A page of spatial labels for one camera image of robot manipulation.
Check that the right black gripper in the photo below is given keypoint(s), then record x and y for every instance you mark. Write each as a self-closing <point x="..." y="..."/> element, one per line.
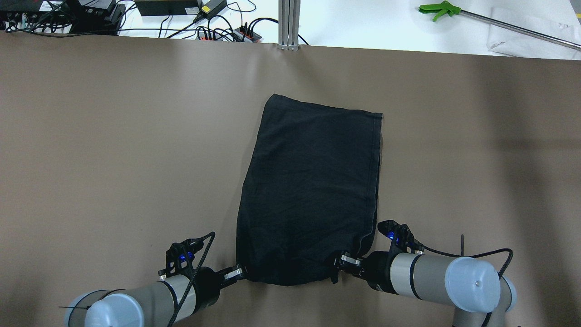
<point x="376" y="269"/>

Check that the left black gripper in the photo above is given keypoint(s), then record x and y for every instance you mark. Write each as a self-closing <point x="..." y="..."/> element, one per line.
<point x="207" y="284"/>

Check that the black printed t-shirt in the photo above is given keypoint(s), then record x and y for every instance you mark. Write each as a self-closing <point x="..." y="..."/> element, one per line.
<point x="310" y="192"/>

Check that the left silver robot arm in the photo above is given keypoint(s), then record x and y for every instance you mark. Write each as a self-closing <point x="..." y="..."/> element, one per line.
<point x="152" y="305"/>

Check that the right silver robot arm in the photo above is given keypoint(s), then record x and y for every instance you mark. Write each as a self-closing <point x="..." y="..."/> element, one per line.
<point x="473" y="287"/>

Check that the left orange usb hub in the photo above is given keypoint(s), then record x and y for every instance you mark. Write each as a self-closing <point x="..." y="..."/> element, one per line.
<point x="210" y="35"/>

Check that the orange usb hub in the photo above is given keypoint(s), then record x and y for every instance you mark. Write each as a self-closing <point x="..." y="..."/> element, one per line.
<point x="244" y="34"/>
<point x="210" y="35"/>

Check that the right orange usb hub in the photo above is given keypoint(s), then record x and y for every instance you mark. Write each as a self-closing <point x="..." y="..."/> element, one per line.
<point x="244" y="34"/>

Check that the black power adapter brick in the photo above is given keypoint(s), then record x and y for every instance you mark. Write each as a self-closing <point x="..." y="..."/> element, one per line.
<point x="213" y="7"/>

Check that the black flat device box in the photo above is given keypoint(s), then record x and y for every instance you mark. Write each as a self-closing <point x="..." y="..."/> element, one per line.
<point x="168" y="7"/>

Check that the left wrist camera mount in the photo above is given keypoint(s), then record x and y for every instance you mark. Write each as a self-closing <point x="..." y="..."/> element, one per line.
<point x="187" y="257"/>

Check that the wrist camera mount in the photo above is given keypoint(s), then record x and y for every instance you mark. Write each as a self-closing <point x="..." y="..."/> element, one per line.
<point x="401" y="236"/>
<point x="187" y="257"/>

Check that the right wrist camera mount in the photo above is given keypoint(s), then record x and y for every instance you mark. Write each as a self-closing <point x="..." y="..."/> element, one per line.
<point x="401" y="236"/>

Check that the green handled reach grabber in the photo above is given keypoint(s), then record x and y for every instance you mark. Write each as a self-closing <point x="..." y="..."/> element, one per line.
<point x="546" y="30"/>

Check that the aluminium frame cage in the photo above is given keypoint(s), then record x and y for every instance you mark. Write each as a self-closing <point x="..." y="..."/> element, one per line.
<point x="288" y="24"/>

